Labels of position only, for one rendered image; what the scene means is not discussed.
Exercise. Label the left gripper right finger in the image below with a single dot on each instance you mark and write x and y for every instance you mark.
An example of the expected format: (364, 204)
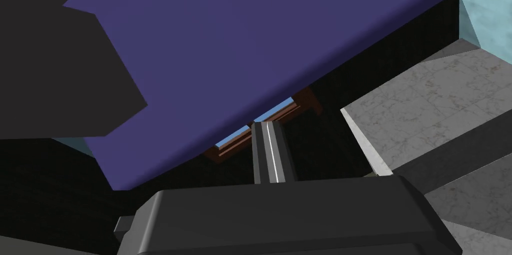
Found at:
(282, 155)

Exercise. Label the purple table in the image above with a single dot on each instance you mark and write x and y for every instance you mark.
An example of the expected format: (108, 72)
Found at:
(240, 47)

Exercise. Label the brown framed window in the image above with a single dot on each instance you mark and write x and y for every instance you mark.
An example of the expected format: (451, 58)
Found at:
(308, 101)

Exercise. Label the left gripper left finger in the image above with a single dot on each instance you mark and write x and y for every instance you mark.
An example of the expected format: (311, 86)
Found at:
(262, 155)

